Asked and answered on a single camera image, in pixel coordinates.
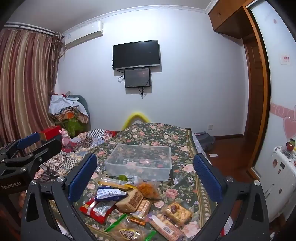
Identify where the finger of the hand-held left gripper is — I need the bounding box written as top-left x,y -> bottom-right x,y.
0,138 -> 63,177
0,132 -> 41,161

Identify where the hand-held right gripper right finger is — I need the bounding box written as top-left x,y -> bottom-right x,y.
193,153 -> 271,241

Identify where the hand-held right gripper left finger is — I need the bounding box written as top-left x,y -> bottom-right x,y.
21,153 -> 98,241

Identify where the long yellow biscuit pack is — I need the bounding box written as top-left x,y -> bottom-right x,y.
99,177 -> 134,191

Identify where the blue white snack packet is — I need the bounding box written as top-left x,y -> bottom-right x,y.
94,187 -> 128,202

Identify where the red snack packet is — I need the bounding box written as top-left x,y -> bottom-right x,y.
80,199 -> 117,225

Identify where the nut cake snack pack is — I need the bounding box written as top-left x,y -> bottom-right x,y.
161,202 -> 194,227

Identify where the beige layered biscuit pack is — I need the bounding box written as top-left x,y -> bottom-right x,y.
115,189 -> 152,226

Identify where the clear plastic container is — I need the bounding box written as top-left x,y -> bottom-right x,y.
104,144 -> 173,182

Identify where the orange crispy snack bag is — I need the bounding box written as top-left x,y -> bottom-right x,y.
135,179 -> 162,200

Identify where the pink white wafer pack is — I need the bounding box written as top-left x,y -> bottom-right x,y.
147,214 -> 185,241

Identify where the green-strip cookie bag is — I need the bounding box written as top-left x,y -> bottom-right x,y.
105,213 -> 158,241

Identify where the red box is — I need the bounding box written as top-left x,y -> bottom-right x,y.
38,126 -> 62,141

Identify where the pink plush toy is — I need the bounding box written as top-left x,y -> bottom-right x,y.
60,129 -> 71,147

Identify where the patchwork checkered quilt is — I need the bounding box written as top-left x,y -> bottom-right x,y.
35,128 -> 119,181

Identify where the green fabric bundle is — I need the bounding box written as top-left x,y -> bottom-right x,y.
63,118 -> 82,138

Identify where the white striped mattress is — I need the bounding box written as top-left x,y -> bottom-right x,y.
191,129 -> 207,156

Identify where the grey bag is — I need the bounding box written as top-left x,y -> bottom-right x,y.
194,132 -> 216,151

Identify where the pile of clothes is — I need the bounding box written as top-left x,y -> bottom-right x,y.
48,92 -> 90,124

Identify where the dark chair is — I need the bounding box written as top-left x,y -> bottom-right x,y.
69,94 -> 89,116

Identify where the striped brown curtain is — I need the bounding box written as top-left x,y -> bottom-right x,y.
0,23 -> 63,145

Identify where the white appliance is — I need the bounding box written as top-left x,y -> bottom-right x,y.
252,146 -> 296,224

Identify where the floral blanket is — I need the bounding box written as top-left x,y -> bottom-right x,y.
35,122 -> 232,241

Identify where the yellow hoop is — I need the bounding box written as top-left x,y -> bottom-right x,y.
122,112 -> 150,131

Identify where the wooden door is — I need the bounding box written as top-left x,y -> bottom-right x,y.
242,6 -> 271,179

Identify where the white sliding wardrobe door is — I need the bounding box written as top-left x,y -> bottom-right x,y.
250,0 -> 296,173

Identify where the white air conditioner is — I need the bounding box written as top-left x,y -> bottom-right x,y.
62,21 -> 103,49

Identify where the wooden overhead cabinet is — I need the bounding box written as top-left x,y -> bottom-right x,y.
208,0 -> 252,40

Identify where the small black wall monitor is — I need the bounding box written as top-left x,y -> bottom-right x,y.
124,68 -> 152,89

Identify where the large black wall television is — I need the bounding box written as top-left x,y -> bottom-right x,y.
112,40 -> 161,70

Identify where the small wall sticker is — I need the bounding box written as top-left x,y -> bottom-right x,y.
280,54 -> 292,66

